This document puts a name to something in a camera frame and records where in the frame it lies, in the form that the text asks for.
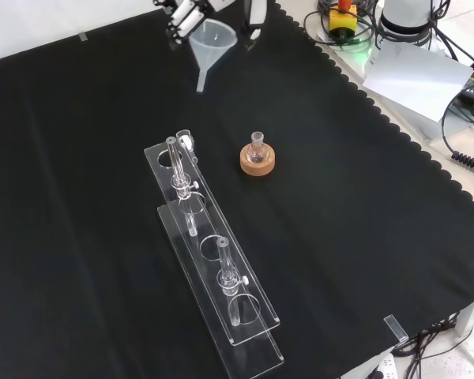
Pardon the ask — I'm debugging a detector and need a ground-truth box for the black coiled cable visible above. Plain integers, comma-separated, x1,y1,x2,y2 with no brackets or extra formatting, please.
441,94,474,178

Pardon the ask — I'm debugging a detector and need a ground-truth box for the clear cloth clip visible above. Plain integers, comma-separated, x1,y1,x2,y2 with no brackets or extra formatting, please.
383,314,408,343

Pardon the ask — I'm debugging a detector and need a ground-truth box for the pale board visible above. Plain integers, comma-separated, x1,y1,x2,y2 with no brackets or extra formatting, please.
362,39,474,124

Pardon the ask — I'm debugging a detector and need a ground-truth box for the white table leg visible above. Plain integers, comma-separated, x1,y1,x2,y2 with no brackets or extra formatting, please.
453,297,474,340

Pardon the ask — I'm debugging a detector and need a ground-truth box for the green cable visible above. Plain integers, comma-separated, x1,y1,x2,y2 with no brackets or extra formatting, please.
318,11,376,51

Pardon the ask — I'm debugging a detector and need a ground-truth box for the translucent plastic funnel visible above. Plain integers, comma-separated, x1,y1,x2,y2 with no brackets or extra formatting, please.
188,20,239,94

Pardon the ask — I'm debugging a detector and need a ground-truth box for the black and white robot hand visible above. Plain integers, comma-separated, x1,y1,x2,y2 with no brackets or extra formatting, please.
153,0,277,51

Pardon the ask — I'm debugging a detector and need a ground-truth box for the yellow stop button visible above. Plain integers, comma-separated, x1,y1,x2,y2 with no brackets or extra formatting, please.
328,0,358,43

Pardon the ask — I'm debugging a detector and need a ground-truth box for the clear round-bottom flask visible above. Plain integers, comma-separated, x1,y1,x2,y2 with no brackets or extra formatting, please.
248,131,267,164

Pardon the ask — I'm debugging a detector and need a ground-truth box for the cork ring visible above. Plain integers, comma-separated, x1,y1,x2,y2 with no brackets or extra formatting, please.
239,143,277,175

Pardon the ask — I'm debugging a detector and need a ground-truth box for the black cloth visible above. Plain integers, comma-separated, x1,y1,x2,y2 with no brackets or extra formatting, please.
0,0,474,379

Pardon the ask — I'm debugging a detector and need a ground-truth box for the white power strip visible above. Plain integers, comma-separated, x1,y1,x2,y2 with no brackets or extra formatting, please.
362,352,400,379

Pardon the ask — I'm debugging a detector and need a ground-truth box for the clear acrylic funnel stand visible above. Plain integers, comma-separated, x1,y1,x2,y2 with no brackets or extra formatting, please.
143,128,285,379

